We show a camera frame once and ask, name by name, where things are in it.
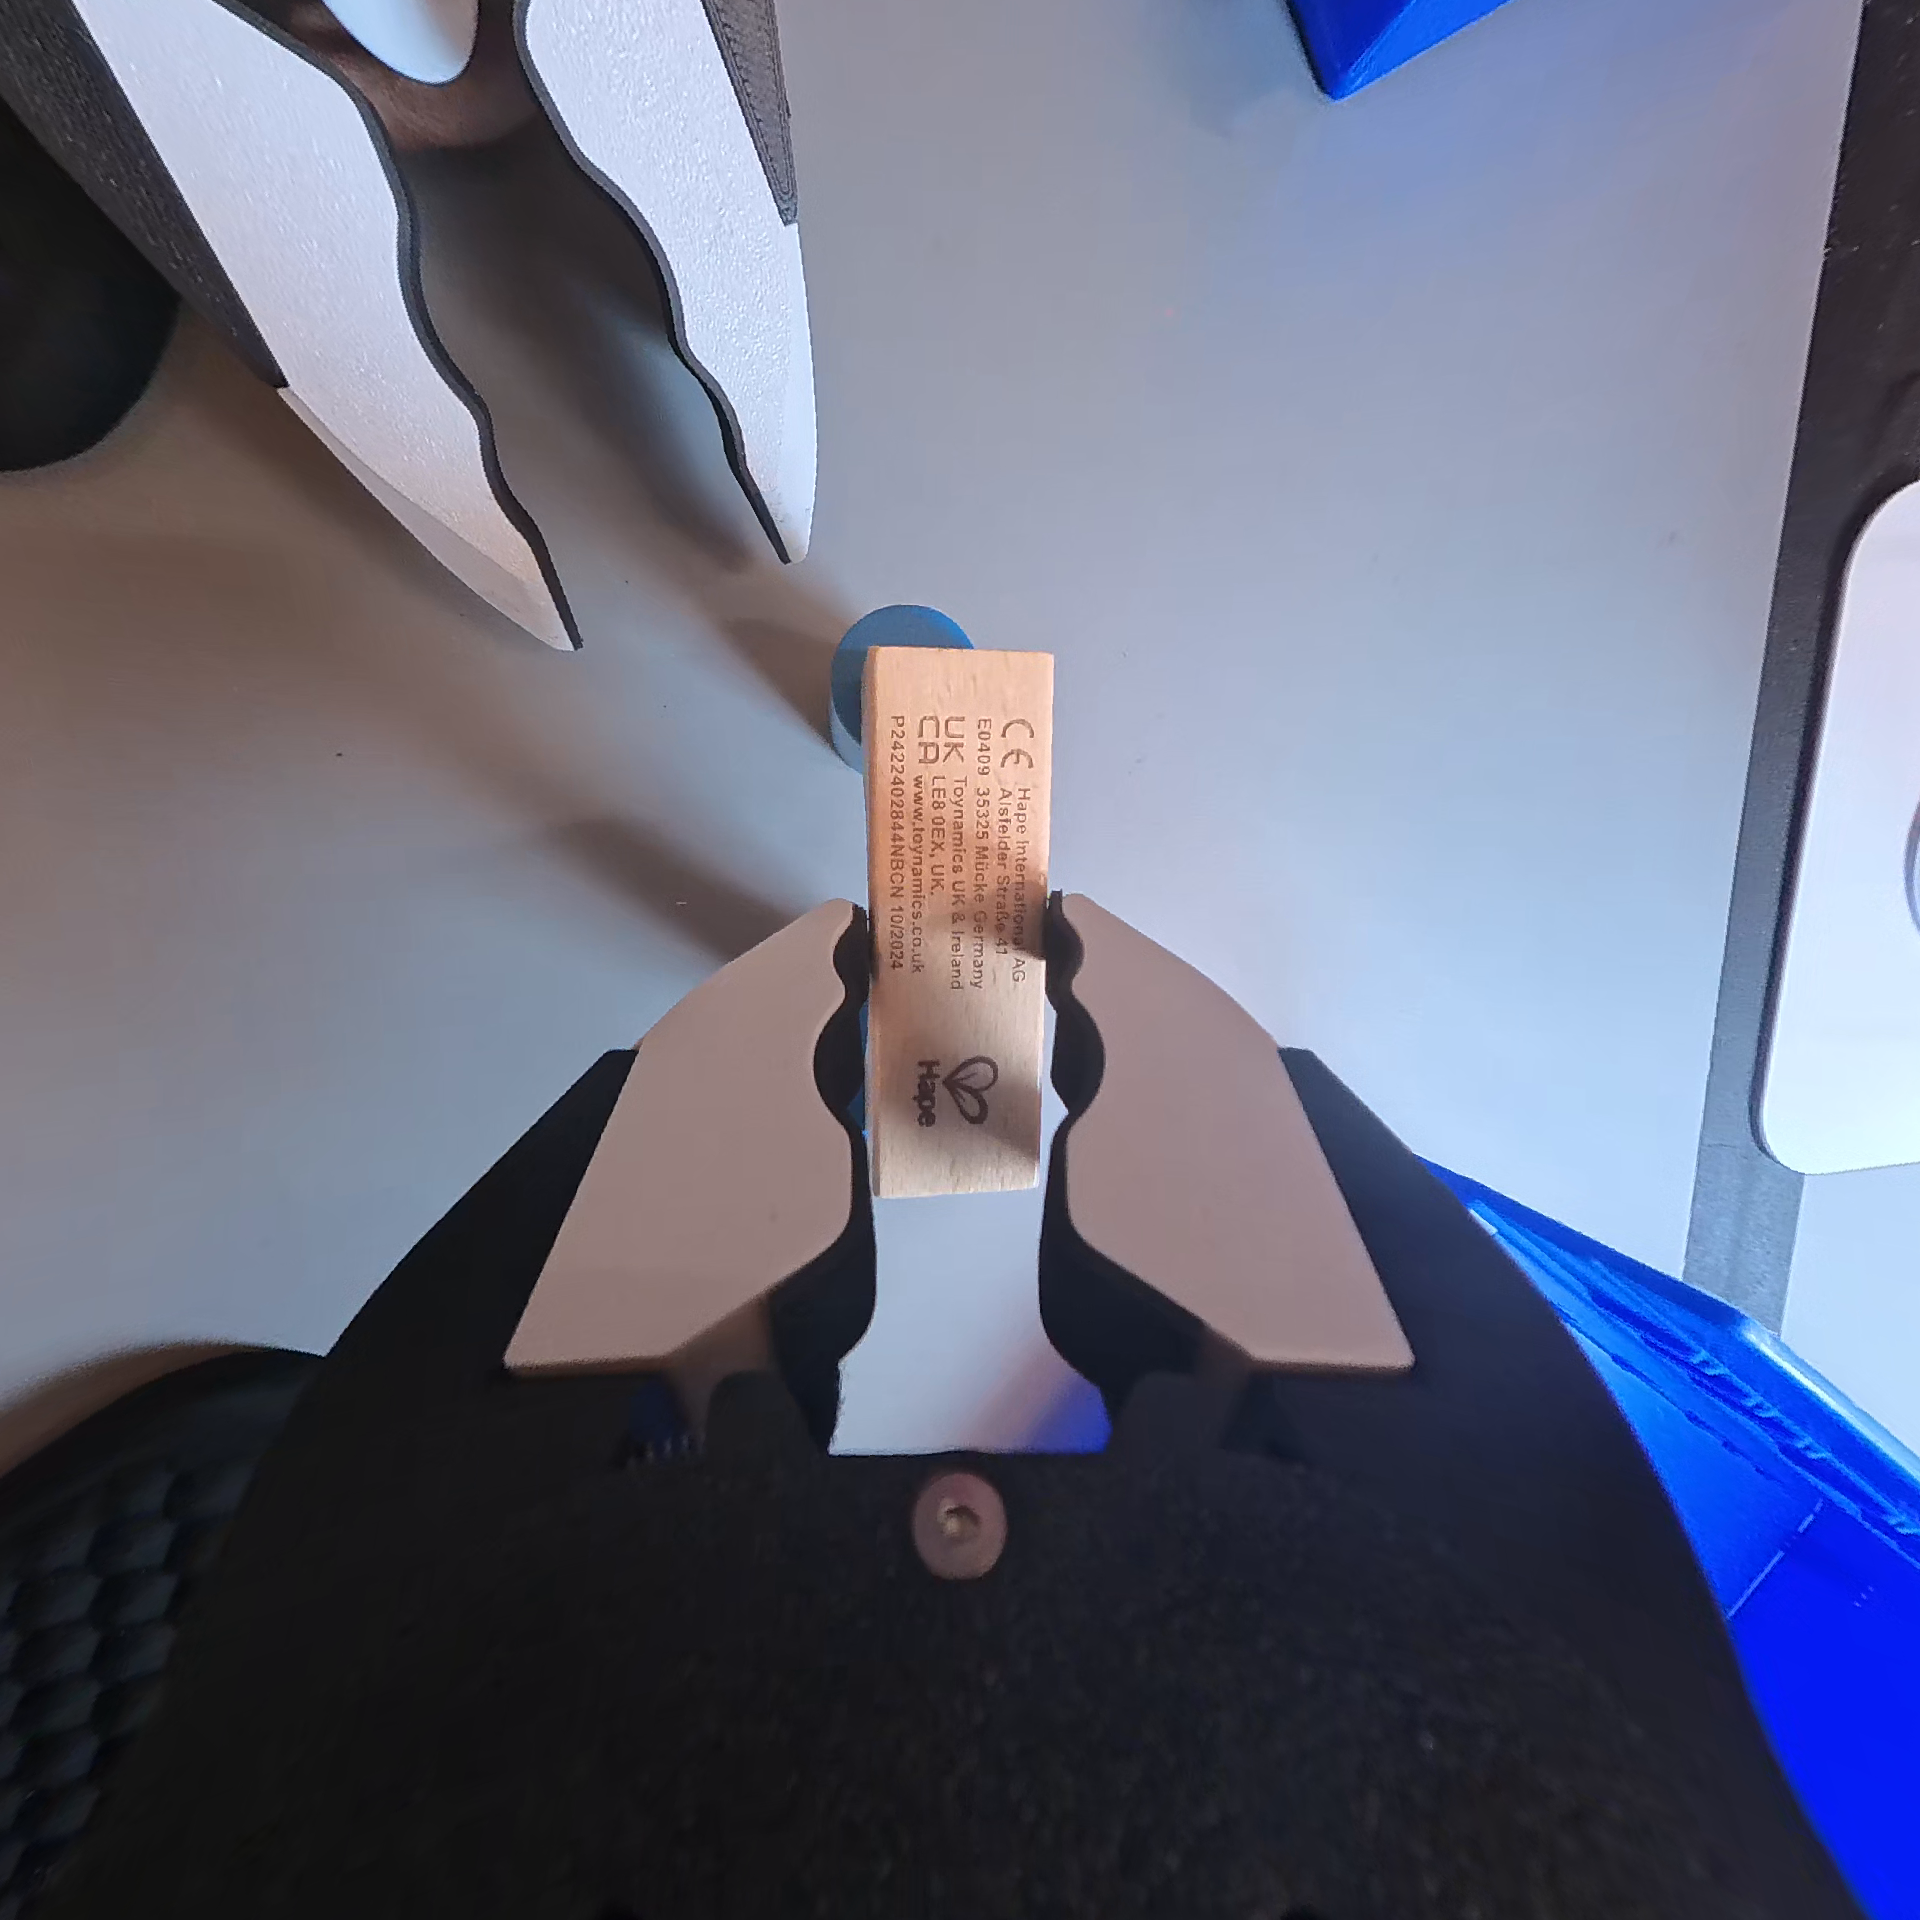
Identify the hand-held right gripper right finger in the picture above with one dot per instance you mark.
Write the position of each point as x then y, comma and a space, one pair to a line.
1214, 1185

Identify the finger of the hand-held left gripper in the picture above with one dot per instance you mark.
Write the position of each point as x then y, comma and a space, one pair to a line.
300, 225
705, 225

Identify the natural wooden arch block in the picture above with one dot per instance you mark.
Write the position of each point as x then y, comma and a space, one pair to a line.
961, 901

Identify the blue wooden cylinder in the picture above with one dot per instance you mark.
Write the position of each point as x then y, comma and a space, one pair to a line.
902, 626

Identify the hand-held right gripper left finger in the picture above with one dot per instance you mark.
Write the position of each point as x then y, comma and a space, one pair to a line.
692, 1185

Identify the blue plastic bin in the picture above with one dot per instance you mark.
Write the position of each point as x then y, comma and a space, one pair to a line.
1395, 37
1770, 1471

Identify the white document stand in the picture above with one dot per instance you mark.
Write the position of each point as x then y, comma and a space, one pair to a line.
1853, 901

